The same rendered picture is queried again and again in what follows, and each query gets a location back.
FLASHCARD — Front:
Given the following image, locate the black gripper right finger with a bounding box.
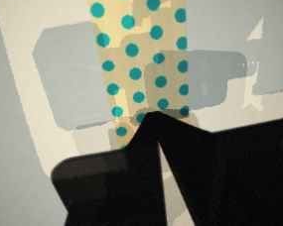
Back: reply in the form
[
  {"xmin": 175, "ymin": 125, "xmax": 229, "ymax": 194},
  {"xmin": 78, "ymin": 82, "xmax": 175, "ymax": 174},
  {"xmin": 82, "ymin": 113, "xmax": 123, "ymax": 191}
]
[{"xmin": 153, "ymin": 111, "xmax": 283, "ymax": 226}]

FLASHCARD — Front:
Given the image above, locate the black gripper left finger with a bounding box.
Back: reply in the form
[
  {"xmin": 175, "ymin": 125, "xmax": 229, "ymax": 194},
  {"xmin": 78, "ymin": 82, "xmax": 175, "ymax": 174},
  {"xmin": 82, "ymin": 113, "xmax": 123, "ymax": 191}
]
[{"xmin": 51, "ymin": 112, "xmax": 167, "ymax": 221}]

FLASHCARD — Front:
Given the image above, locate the yellow strip with teal polka dots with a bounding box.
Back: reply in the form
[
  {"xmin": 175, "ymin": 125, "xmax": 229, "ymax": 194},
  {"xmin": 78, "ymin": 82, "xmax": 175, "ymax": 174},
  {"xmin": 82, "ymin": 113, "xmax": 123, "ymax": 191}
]
[{"xmin": 87, "ymin": 0, "xmax": 190, "ymax": 150}]

